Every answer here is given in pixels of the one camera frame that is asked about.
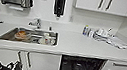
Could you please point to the stainless steel sink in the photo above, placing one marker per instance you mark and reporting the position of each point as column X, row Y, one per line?
column 8, row 35

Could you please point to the small white jar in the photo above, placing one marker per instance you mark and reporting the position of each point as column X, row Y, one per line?
column 90, row 33

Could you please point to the white mug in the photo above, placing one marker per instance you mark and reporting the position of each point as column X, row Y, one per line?
column 47, row 39

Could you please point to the stack of white dishes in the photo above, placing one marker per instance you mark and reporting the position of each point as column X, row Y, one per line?
column 101, row 34

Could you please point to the small sink soap pump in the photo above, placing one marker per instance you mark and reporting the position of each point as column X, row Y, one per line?
column 50, row 28

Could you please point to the black wall soap dispenser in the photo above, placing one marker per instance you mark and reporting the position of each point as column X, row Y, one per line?
column 58, row 5

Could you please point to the white lower double-door cabinet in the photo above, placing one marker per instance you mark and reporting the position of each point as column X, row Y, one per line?
column 40, row 66

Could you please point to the white bottle blue label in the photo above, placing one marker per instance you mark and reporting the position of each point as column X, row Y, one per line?
column 85, row 30

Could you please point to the orange bowl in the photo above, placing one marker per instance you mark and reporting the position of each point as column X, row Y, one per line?
column 21, row 35

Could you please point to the chrome sink faucet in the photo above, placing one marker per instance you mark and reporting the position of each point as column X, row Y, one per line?
column 36, row 23

